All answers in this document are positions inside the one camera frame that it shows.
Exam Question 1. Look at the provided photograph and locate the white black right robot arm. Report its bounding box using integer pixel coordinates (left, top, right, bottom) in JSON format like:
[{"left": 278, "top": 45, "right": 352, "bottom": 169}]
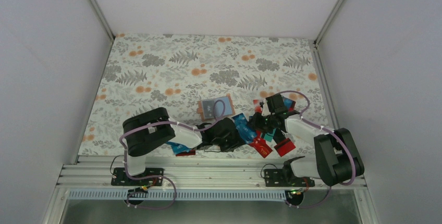
[{"left": 247, "top": 93, "right": 365, "bottom": 186}]

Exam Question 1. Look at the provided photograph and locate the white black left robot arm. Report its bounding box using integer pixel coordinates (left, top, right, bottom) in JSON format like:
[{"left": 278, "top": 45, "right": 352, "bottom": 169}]
[{"left": 120, "top": 107, "right": 245, "bottom": 185}]

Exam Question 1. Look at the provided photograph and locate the teal card right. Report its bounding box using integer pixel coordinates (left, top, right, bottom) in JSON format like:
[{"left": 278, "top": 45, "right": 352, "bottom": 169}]
[{"left": 260, "top": 129, "right": 276, "bottom": 142}]

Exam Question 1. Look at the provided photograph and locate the red white card far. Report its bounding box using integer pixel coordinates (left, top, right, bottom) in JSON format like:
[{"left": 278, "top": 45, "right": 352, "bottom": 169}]
[{"left": 253, "top": 99, "right": 262, "bottom": 113}]

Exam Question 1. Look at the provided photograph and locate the blue card far right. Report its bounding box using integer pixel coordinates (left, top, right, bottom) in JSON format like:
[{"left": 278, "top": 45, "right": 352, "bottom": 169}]
[{"left": 283, "top": 96, "right": 296, "bottom": 111}]

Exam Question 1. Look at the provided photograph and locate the red VIP card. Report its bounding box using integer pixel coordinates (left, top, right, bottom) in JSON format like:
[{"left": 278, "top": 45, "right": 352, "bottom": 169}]
[{"left": 249, "top": 137, "right": 273, "bottom": 158}]

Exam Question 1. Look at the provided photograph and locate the red card far right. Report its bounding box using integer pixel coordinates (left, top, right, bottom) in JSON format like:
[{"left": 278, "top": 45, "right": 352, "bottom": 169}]
[{"left": 274, "top": 138, "right": 296, "bottom": 157}]

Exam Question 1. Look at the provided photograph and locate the blue card left pile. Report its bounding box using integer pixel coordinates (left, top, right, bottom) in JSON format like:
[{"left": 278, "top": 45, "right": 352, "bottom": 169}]
[{"left": 167, "top": 142, "right": 196, "bottom": 157}]

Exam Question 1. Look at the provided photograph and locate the floral patterned table mat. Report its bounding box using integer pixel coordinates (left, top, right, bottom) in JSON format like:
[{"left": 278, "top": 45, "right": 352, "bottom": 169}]
[{"left": 79, "top": 33, "right": 330, "bottom": 157}]

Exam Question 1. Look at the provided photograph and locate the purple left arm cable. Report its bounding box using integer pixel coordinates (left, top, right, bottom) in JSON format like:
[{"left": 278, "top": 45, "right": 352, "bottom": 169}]
[{"left": 119, "top": 99, "right": 226, "bottom": 182}]

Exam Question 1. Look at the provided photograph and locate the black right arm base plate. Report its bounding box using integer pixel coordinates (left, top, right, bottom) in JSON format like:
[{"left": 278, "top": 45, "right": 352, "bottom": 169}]
[{"left": 263, "top": 169, "right": 315, "bottom": 188}]

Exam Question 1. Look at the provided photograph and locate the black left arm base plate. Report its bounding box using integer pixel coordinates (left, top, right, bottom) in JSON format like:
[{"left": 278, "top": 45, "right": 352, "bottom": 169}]
[{"left": 110, "top": 167, "right": 164, "bottom": 186}]

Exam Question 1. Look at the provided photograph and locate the aluminium rail frame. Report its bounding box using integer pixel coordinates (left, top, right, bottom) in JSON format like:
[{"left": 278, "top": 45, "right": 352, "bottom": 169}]
[{"left": 55, "top": 148, "right": 367, "bottom": 190}]

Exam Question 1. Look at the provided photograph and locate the grey slotted cable duct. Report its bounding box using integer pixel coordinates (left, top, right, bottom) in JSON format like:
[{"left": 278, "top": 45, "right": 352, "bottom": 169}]
[{"left": 67, "top": 189, "right": 286, "bottom": 202}]

